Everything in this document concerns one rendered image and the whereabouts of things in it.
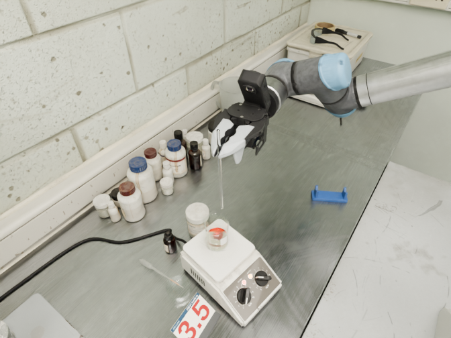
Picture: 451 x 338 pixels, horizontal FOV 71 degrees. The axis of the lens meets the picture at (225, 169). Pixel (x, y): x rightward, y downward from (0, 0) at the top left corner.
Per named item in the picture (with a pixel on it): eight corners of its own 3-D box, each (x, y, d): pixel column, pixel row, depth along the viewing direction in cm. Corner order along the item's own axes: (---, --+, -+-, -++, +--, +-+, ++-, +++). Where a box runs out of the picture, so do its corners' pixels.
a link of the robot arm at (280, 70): (300, 51, 73) (267, 59, 78) (284, 72, 66) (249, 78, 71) (308, 83, 77) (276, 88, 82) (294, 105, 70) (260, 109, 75)
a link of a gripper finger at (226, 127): (216, 175, 57) (239, 146, 62) (214, 150, 52) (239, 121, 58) (201, 170, 58) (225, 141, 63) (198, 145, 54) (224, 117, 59)
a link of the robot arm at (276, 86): (288, 80, 67) (253, 73, 69) (281, 90, 64) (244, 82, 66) (284, 110, 72) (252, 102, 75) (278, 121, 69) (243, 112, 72)
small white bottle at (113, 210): (117, 223, 85) (111, 207, 81) (109, 220, 86) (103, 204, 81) (123, 216, 87) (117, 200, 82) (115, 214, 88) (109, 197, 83)
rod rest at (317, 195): (345, 194, 93) (348, 186, 91) (347, 203, 91) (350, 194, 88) (311, 192, 94) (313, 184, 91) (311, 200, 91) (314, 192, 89)
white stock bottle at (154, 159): (157, 184, 96) (152, 159, 90) (142, 178, 98) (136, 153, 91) (167, 172, 100) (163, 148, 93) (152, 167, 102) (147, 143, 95)
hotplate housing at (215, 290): (282, 288, 72) (286, 269, 66) (243, 330, 65) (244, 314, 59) (214, 231, 83) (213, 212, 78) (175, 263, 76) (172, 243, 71)
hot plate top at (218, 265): (257, 249, 70) (257, 247, 69) (218, 285, 64) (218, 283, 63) (219, 219, 76) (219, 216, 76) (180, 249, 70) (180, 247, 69)
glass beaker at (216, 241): (233, 238, 72) (233, 215, 66) (223, 257, 68) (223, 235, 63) (209, 229, 73) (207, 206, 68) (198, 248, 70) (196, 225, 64)
